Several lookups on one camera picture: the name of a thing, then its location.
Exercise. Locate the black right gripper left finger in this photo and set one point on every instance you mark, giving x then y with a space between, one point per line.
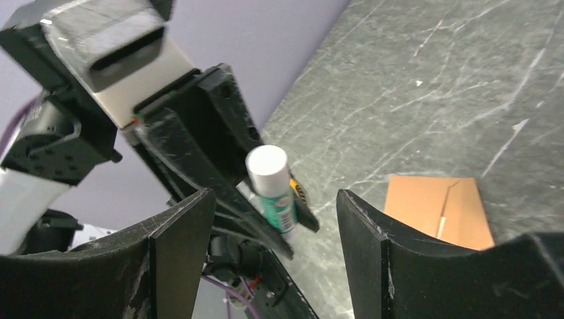
149 270

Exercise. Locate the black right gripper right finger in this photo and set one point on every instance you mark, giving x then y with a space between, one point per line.
396 271

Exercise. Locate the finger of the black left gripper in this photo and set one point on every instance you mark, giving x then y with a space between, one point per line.
305 217

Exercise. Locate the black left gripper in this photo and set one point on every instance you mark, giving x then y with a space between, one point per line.
198 130

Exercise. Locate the green white glue stick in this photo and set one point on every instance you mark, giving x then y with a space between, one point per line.
268 170

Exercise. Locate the brown paper envelope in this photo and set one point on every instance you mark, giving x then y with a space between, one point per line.
420 201

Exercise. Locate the beige letter sheet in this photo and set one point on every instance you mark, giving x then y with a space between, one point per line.
441 226

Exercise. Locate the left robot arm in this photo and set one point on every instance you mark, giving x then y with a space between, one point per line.
62 142

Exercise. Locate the yellow handled pliers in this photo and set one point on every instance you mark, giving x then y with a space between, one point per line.
298 189

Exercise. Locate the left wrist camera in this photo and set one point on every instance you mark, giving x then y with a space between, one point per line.
113 55

